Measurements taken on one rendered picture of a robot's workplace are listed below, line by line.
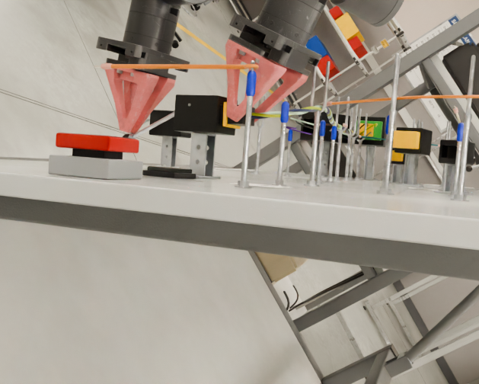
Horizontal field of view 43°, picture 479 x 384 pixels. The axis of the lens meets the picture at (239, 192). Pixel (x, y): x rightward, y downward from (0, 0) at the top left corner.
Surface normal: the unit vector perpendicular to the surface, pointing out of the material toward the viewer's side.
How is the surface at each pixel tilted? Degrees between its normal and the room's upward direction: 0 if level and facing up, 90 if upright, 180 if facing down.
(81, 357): 0
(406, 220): 90
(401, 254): 90
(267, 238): 90
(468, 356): 90
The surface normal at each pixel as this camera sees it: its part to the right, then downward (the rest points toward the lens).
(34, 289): 0.81, -0.51
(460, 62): -0.32, 0.05
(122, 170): 0.94, 0.09
